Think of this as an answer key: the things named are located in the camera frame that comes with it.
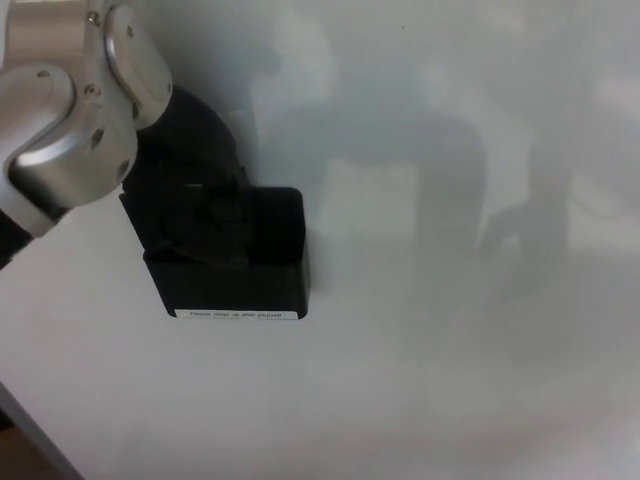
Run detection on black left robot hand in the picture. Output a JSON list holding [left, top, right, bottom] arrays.
[[118, 84, 252, 272]]

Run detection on black magnetic marker holder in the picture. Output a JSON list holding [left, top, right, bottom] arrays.
[[143, 186, 313, 321]]

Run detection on white whiteboard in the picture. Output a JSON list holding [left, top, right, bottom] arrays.
[[0, 0, 640, 480]]

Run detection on grey whiteboard frame edge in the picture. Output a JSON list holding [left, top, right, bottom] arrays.
[[0, 381, 84, 480]]

